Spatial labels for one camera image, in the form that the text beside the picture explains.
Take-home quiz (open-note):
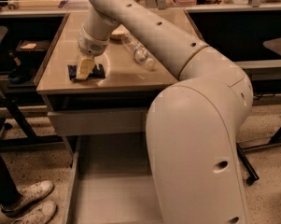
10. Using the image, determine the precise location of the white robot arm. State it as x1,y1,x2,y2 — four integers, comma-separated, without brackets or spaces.
78,0,253,224

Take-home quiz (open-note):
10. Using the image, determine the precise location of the lower white sneaker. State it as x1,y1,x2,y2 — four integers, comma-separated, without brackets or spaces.
11,201,57,224

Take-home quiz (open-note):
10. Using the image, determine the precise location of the open middle drawer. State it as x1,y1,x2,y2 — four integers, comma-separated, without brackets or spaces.
63,133,163,224

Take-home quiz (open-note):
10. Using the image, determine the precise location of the grey drawer cabinet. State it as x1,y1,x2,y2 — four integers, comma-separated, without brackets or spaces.
33,8,209,151

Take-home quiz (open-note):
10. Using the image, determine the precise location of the grey metal shelf beam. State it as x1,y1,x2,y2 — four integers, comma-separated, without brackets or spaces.
236,60,281,81

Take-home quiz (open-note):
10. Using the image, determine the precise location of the upper white sneaker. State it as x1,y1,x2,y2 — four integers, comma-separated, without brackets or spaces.
1,180,54,217

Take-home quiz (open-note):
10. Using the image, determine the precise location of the closed grey upper drawer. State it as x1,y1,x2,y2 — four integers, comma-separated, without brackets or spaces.
48,108,148,136

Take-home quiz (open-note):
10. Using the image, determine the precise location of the white paper bowl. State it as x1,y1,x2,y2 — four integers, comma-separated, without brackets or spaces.
110,24,128,40

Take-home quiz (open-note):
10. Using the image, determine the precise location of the clear plastic water bottle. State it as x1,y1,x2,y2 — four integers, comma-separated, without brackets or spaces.
121,33,155,71

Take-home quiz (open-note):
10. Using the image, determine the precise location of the black chair frame left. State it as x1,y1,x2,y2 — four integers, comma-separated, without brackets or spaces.
0,26,63,148

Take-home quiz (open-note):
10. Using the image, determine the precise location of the black wheeled stand base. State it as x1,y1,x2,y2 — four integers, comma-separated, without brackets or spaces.
236,126,281,186

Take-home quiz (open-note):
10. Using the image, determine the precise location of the white sneaker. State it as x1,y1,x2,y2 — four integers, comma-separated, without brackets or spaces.
11,201,57,224
1,180,54,217

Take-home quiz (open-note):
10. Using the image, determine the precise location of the dark trouser leg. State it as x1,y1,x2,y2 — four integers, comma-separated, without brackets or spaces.
0,156,21,206

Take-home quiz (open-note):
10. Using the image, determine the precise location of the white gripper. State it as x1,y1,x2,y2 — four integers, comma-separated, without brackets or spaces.
76,28,109,80

